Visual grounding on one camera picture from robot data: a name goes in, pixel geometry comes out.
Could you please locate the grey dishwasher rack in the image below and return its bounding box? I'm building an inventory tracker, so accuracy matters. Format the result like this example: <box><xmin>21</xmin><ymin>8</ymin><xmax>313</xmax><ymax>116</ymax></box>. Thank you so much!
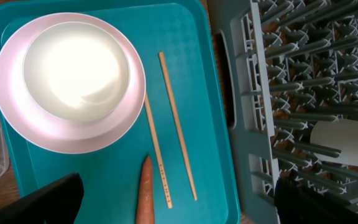
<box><xmin>208</xmin><ymin>0</ymin><xmax>358</xmax><ymax>223</ymax></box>

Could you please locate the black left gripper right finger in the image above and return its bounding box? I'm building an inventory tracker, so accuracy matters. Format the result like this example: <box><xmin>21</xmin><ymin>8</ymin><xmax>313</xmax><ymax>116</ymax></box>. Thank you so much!
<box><xmin>274</xmin><ymin>177</ymin><xmax>358</xmax><ymax>224</ymax></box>

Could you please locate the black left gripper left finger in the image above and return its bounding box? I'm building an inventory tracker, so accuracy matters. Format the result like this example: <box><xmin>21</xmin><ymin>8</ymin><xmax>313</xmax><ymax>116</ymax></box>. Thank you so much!
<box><xmin>0</xmin><ymin>173</ymin><xmax>85</xmax><ymax>223</ymax></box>

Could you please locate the white cup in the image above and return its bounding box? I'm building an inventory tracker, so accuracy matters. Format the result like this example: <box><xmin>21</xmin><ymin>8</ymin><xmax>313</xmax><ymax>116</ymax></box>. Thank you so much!
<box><xmin>310</xmin><ymin>119</ymin><xmax>358</xmax><ymax>166</ymax></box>

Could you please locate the wooden chopstick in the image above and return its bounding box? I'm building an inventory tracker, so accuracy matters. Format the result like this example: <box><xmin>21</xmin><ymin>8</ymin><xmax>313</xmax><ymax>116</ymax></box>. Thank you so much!
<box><xmin>144</xmin><ymin>94</ymin><xmax>173</xmax><ymax>209</ymax></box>
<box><xmin>158</xmin><ymin>51</ymin><xmax>198</xmax><ymax>201</ymax></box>

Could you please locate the orange carrot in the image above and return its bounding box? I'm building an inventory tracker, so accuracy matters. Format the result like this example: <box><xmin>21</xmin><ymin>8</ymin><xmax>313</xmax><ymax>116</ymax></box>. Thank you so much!
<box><xmin>135</xmin><ymin>156</ymin><xmax>155</xmax><ymax>224</ymax></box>

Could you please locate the white bowl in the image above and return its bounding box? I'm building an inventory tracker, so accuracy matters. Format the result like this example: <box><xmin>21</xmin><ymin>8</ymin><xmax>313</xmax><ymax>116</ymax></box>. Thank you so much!
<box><xmin>23</xmin><ymin>22</ymin><xmax>130</xmax><ymax>122</ymax></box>

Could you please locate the pink plate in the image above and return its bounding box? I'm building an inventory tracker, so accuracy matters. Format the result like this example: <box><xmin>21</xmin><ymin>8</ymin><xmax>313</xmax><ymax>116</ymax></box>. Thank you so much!
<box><xmin>0</xmin><ymin>12</ymin><xmax>146</xmax><ymax>154</ymax></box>

